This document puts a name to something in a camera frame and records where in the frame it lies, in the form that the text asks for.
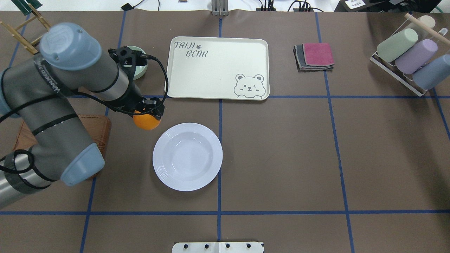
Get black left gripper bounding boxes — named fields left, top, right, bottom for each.
left=131, top=96, right=165, bottom=121

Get orange fruit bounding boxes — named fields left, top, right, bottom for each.
left=133, top=114, right=161, bottom=131

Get white round plate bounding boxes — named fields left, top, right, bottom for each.
left=153, top=122, right=223, bottom=191

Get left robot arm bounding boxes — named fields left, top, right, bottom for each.
left=1, top=22, right=167, bottom=208

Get cream bear serving tray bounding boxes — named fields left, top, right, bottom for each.
left=167, top=36, right=270, bottom=101

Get green bowl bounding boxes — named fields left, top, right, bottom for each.
left=123, top=45, right=148, bottom=80

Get brown wooden cutting board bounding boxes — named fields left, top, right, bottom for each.
left=13, top=112, right=111, bottom=186

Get wooden dish rack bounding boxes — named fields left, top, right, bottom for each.
left=1, top=0, right=52, bottom=55

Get stacked grey and pink cloths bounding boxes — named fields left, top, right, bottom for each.
left=294, top=42, right=335, bottom=71

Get green cup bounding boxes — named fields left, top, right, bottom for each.
left=377, top=28, right=418, bottom=62

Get purple cup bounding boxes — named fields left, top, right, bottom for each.
left=395, top=39, right=438, bottom=74

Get blue cup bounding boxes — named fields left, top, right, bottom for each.
left=413, top=54, right=450, bottom=90

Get beige cup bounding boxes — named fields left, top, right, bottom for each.
left=418, top=15, right=436, bottom=29

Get black left camera cable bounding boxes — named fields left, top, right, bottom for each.
left=105, top=53, right=169, bottom=116

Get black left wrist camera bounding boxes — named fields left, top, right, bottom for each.
left=107, top=45, right=148, bottom=72

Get white mounting base plate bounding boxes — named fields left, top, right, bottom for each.
left=172, top=241, right=265, bottom=253

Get white wire cup rack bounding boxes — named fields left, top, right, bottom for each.
left=370, top=12, right=449, bottom=97

